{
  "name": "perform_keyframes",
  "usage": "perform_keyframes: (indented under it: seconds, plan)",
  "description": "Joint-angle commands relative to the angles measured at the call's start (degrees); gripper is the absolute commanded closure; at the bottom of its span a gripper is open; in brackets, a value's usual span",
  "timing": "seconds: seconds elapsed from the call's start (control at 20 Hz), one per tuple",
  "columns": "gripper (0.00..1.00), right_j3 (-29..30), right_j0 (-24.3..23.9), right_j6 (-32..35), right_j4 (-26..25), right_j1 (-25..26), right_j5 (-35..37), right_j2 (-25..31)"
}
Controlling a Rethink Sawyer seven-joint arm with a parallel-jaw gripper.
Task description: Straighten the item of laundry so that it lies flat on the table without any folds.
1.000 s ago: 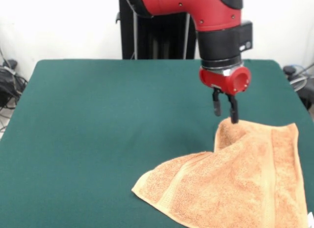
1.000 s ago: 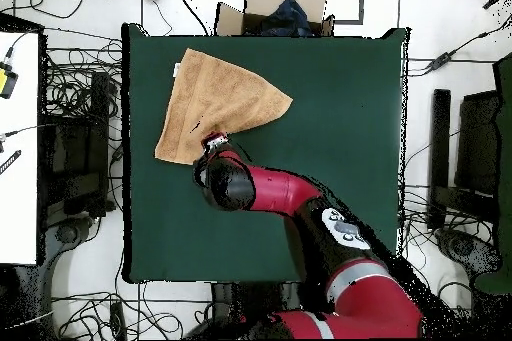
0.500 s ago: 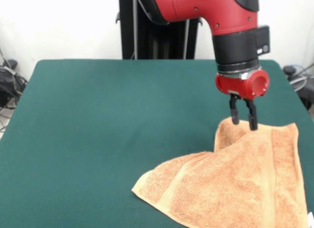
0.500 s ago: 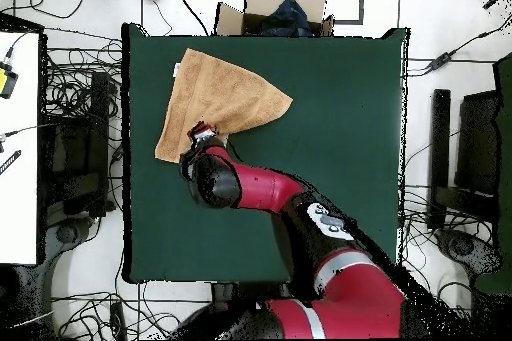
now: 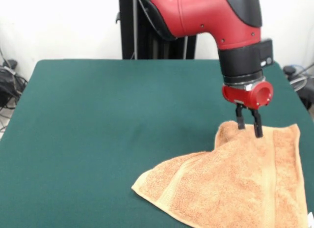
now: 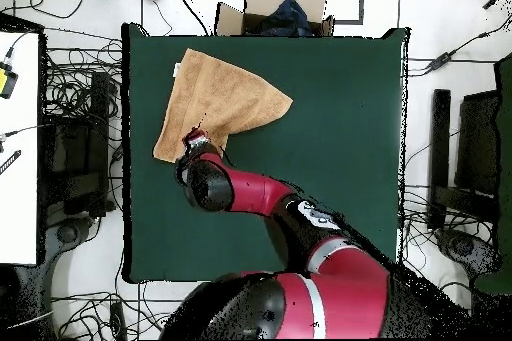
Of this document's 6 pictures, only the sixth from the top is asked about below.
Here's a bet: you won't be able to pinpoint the black slotted bar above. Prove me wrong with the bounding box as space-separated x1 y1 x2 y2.
0 149 22 176

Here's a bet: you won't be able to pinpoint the tan terry towel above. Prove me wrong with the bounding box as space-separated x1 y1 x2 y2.
152 47 294 164

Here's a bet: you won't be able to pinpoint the yellow and black device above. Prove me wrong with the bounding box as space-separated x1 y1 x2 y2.
0 61 20 100

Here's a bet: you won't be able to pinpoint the black power adapter with cable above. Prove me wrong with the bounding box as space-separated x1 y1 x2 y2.
407 16 512 77

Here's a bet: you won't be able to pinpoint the blue jeans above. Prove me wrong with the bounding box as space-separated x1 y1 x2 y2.
259 0 315 37

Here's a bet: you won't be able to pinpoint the dark green cloth cover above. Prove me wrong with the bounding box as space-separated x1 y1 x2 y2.
473 52 512 296

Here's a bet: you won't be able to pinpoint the dark green table cloth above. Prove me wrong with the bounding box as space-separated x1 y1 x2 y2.
121 22 410 284

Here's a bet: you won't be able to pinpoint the white desk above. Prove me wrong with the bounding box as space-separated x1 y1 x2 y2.
0 30 41 266

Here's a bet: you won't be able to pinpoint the black floor stand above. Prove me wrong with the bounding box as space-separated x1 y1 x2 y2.
41 71 112 227
428 88 502 232

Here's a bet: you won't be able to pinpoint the tangle of black cables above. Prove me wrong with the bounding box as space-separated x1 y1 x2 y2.
42 46 123 146

